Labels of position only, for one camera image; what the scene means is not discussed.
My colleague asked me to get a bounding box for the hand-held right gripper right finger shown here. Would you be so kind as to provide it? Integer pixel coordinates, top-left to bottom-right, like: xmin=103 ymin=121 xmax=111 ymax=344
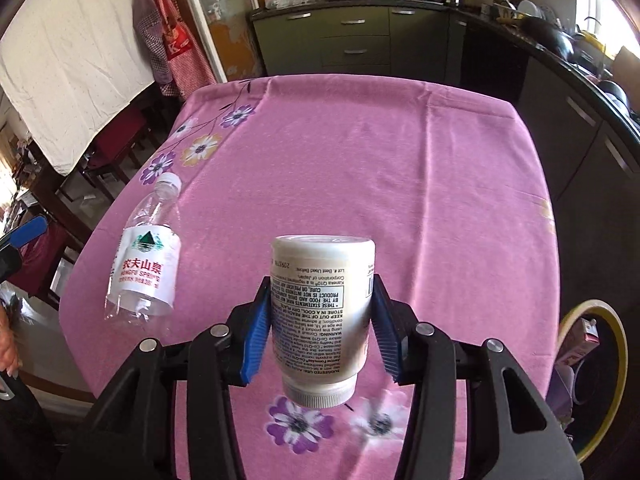
xmin=369 ymin=274 xmax=586 ymax=480

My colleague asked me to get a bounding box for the red apron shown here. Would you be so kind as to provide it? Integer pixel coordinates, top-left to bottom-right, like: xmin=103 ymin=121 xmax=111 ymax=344
xmin=150 ymin=0 xmax=218 ymax=101

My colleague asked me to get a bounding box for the cardboard box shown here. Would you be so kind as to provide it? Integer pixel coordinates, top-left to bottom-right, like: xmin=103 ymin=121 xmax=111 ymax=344
xmin=612 ymin=46 xmax=640 ymax=96

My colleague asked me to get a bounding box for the pink floral tablecloth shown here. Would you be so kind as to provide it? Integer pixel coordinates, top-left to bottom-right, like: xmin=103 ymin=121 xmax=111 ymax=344
xmin=57 ymin=75 xmax=562 ymax=480

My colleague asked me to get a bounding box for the person's left hand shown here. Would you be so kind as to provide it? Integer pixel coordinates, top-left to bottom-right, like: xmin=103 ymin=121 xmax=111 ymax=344
xmin=0 ymin=305 xmax=23 ymax=378

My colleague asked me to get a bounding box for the clear plastic water bottle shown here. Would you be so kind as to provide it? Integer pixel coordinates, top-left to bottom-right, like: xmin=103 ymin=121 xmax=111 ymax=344
xmin=104 ymin=172 xmax=182 ymax=322

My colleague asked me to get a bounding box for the red white drink carton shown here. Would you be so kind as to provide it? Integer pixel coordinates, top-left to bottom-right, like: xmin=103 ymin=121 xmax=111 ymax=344
xmin=556 ymin=317 xmax=601 ymax=367

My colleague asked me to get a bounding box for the dark wooden chair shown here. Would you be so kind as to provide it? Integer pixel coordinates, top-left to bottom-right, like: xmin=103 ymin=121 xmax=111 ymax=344
xmin=82 ymin=105 xmax=151 ymax=206

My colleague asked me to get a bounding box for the long dark kitchen cabinet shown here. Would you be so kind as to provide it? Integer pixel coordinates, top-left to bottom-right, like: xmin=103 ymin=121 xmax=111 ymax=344
xmin=447 ymin=10 xmax=640 ymax=211

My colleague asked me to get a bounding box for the yellow rimmed trash bin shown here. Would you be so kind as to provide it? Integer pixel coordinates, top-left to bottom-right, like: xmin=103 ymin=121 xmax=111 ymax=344
xmin=550 ymin=299 xmax=628 ymax=466

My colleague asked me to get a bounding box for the small black pot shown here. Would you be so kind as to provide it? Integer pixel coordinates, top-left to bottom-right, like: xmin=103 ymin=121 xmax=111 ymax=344
xmin=600 ymin=80 xmax=629 ymax=111

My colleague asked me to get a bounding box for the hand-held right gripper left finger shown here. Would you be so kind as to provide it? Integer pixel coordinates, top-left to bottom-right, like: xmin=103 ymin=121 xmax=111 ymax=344
xmin=57 ymin=275 xmax=273 ymax=480

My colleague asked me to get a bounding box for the white supplement bottle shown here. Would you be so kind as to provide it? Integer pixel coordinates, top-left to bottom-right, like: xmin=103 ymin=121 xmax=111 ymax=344
xmin=270 ymin=234 xmax=377 ymax=408

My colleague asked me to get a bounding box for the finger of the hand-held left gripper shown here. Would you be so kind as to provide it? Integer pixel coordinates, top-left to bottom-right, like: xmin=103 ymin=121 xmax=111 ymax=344
xmin=0 ymin=216 xmax=48 ymax=252

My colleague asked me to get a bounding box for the white hanging cloth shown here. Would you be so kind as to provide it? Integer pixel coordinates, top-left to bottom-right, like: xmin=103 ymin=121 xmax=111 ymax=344
xmin=0 ymin=0 xmax=156 ymax=177

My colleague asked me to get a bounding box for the orange wooden glass door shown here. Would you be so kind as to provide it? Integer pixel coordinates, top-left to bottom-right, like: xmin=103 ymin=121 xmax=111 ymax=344
xmin=175 ymin=0 xmax=268 ymax=83

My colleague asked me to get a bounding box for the purple checked apron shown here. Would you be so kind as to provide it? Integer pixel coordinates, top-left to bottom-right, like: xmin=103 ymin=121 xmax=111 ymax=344
xmin=131 ymin=0 xmax=173 ymax=83

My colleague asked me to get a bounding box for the large black wok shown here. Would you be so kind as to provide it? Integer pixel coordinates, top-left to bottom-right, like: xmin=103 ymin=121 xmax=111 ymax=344
xmin=520 ymin=16 xmax=576 ymax=61

